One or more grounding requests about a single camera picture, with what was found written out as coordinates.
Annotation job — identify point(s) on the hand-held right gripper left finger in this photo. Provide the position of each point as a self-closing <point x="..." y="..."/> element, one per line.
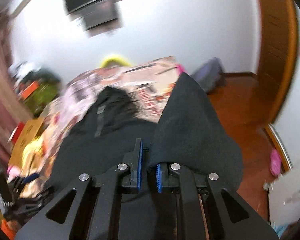
<point x="140" y="166"/>

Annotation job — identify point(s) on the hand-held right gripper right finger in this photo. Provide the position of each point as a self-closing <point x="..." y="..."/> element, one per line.
<point x="160" y="177"/>

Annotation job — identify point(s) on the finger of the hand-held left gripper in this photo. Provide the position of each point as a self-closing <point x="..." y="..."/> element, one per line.
<point x="35" y="202"/>
<point x="30" y="178"/>

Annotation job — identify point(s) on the black garment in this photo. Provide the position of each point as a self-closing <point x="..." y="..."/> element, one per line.
<point x="190" y="117"/>

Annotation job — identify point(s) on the yellow cartoon blanket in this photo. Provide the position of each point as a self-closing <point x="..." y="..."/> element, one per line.
<point x="32" y="157"/>

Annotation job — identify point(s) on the cardboard box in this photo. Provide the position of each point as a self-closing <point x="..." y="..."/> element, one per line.
<point x="28" y="135"/>

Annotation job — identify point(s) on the red box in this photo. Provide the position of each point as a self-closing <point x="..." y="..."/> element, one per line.
<point x="17" y="132"/>

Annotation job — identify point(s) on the newspaper print blanket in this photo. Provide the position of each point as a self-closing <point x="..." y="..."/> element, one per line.
<point x="150" y="80"/>

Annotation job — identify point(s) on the orange box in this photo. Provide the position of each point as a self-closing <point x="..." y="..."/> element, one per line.
<point x="27" y="90"/>

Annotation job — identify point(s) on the pink curtain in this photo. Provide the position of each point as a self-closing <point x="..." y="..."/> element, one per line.
<point x="0" y="92"/>

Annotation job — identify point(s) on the dark green bag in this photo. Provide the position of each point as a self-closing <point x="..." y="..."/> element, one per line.
<point x="51" y="76"/>

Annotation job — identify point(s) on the pink cloth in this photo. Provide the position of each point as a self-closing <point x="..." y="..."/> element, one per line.
<point x="181" y="69"/>

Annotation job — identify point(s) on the yellow cushion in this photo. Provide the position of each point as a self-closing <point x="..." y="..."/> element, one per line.
<point x="115" y="60"/>

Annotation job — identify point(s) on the purple bag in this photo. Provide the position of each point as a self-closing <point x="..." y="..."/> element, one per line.
<point x="210" y="73"/>

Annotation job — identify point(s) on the pink slipper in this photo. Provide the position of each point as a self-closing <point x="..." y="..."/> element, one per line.
<point x="275" y="162"/>

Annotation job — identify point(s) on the white board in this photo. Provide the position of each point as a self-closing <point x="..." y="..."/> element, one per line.
<point x="287" y="197"/>

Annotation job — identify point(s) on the wooden door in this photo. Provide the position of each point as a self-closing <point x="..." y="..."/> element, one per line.
<point x="275" y="55"/>

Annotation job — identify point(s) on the small wall monitor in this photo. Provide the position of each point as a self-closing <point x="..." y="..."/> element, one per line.
<point x="101" y="16"/>

